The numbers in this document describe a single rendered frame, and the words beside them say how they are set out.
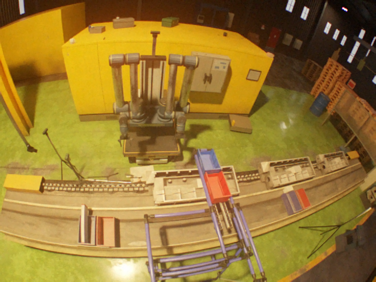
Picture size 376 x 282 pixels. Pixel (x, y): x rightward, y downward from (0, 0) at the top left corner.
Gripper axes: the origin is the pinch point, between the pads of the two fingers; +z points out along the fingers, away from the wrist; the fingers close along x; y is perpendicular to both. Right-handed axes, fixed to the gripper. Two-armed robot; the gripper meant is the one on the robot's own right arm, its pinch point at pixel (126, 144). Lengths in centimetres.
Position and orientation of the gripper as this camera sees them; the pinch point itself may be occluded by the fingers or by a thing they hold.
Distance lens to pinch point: 228.3
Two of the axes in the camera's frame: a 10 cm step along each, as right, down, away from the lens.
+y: -2.1, -4.1, 8.9
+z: -0.3, 9.1, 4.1
